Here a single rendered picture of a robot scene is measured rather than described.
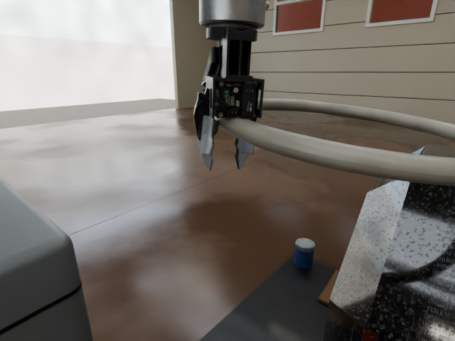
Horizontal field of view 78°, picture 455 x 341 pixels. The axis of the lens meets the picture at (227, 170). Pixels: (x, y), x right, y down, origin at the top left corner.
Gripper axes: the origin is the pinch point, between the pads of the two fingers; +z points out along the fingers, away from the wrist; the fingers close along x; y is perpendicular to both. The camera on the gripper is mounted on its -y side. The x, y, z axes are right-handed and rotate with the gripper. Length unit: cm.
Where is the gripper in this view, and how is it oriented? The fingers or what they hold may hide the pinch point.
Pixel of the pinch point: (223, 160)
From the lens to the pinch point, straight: 48.3
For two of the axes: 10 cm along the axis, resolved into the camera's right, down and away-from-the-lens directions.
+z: -0.4, 9.3, 3.5
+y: 2.3, 3.5, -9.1
